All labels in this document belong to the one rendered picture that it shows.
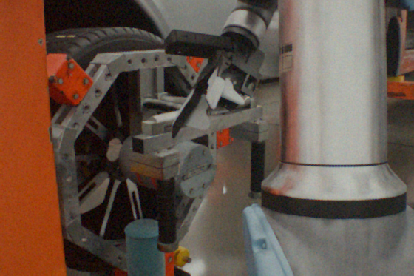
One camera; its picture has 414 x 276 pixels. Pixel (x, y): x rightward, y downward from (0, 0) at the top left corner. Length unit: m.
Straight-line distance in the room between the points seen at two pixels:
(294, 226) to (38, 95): 0.32
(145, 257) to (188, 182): 0.19
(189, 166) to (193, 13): 0.68
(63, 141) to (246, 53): 0.41
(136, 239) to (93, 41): 0.46
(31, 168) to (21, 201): 0.04
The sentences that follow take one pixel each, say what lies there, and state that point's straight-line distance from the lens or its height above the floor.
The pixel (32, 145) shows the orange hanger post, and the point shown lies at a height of 1.05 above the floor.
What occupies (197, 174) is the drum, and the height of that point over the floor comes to 0.84.
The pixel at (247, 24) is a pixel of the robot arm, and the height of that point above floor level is 1.18.
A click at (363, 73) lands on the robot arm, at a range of 0.32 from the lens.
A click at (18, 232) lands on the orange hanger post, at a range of 0.53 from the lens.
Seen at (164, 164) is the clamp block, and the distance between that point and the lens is 0.79.
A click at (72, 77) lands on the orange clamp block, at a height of 1.08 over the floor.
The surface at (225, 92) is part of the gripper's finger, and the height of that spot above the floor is 1.08.
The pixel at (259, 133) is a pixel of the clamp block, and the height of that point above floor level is 0.92.
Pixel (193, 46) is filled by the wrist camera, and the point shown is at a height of 1.15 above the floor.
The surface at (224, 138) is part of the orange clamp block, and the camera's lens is 1.32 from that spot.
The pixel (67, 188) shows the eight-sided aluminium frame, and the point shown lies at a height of 0.85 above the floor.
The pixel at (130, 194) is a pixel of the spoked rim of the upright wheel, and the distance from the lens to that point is 1.21.
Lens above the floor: 1.18
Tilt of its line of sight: 12 degrees down
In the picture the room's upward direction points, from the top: straight up
